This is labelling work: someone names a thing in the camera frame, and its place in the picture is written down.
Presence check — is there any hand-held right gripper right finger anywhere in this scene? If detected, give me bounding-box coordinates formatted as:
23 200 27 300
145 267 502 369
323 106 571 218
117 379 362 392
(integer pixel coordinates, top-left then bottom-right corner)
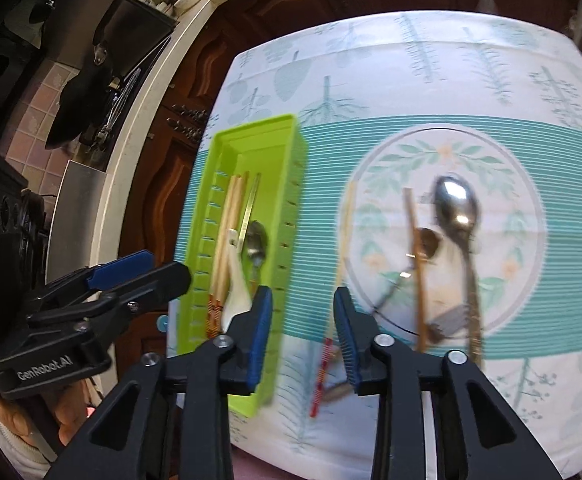
333 285 564 480

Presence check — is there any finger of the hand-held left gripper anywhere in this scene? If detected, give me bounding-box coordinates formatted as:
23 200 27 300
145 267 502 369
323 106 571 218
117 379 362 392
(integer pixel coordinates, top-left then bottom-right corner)
25 261 193 334
26 251 156 312

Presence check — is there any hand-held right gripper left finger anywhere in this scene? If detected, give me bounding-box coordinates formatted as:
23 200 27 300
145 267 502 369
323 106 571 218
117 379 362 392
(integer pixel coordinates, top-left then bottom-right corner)
46 285 275 480

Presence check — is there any white ceramic spoon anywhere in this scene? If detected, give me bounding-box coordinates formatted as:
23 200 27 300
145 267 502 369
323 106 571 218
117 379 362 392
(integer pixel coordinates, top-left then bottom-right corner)
220 227 253 331

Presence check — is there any small steel spoon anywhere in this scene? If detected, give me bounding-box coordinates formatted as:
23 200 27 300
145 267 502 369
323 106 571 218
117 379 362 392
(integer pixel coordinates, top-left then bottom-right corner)
242 219 270 293
370 226 443 315

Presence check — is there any green plastic utensil tray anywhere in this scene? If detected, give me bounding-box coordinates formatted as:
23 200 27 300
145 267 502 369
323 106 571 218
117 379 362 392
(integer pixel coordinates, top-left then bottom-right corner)
167 113 308 418

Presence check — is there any person's left forearm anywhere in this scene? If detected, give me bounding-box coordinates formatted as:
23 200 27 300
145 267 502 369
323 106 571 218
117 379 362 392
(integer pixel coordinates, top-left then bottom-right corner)
0 417 59 478

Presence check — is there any person's left hand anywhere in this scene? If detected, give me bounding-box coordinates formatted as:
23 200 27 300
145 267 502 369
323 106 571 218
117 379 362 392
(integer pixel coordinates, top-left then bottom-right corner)
0 385 100 443

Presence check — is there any stainless steel panel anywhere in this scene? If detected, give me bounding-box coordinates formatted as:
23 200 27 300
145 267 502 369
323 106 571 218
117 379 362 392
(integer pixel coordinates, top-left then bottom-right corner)
46 159 109 283

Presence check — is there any brown wooden chopstick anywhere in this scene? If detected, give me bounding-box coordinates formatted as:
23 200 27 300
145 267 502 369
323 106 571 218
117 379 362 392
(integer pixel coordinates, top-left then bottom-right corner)
402 187 429 353

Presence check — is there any black gas stove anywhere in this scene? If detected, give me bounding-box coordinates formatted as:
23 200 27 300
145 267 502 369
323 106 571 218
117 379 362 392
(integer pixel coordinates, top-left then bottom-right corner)
0 155 49 311

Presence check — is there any hanging steel utensil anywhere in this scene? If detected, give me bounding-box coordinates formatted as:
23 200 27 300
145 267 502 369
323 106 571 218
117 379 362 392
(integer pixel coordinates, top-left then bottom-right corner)
83 72 142 148

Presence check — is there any large steel spoon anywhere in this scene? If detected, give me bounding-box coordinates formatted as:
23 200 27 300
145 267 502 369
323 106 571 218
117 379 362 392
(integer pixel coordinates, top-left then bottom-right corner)
430 174 484 363

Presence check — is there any stainless steel range hood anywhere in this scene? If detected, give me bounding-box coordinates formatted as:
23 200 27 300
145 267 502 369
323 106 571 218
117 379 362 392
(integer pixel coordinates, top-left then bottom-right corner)
46 0 179 83

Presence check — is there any leaf printed tablecloth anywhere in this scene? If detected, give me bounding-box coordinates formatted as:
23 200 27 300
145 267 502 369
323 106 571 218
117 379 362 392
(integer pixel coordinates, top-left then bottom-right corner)
171 10 582 480

